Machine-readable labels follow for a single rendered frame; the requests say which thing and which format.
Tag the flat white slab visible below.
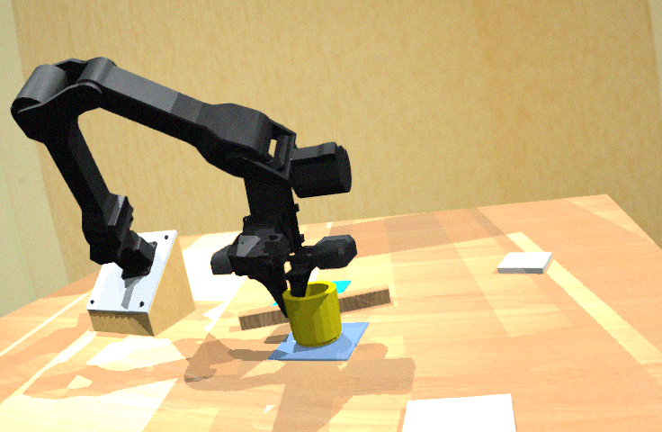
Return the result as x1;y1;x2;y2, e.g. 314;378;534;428
497;252;552;274

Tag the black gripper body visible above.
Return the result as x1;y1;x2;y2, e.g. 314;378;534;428
210;198;357;275

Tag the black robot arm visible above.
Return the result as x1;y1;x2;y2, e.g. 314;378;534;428
10;57;352;280

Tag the brown wooden bar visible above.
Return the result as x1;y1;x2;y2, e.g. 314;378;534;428
238;284;391;331

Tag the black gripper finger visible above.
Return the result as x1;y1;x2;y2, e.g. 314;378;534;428
247;265;288;318
284;266;316;297

